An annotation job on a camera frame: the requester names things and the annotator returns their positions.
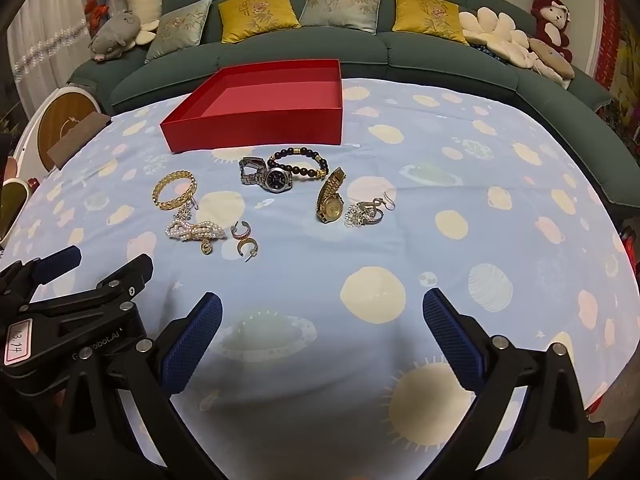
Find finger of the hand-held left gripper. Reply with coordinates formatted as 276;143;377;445
20;254;154;312
0;246;82;306

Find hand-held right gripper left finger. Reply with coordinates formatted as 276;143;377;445
55;292;223;480

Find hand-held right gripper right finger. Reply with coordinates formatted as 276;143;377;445
422;287;608;480

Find pearl bow bracelet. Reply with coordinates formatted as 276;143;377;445
165;217;223;257

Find gold flower earring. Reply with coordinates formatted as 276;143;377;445
172;199;201;222

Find amber bead bracelet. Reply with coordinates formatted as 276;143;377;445
151;171;197;211

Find gold earrings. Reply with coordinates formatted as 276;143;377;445
344;201;371;229

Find red cardboard box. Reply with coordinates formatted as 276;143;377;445
160;58;346;154

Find white round wooden-top device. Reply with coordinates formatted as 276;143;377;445
10;85;103;181

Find blue planet-print tablecloth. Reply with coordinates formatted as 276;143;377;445
0;77;638;480

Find silver hook earring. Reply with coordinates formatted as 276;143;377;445
370;190;399;212

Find white lace curtain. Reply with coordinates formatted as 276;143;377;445
7;0;103;126

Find grey pig plush toy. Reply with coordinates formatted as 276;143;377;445
89;11;142;63

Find grey-green embroidered cushion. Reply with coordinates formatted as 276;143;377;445
298;0;386;35
145;0;214;63

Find green sofa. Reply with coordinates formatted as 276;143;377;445
67;0;640;211

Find brown round plush cushion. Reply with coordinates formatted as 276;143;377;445
527;37;576;81

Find yellow embroidered cushion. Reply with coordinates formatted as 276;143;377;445
392;0;470;46
217;0;301;44

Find cream flower-shaped cushion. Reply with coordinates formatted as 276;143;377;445
459;6;531;67

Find red monkey plush toy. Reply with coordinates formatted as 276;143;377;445
531;0;574;63

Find dark bead bracelet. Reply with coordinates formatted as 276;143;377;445
266;146;331;181

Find red wall banner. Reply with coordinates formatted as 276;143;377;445
595;0;621;78

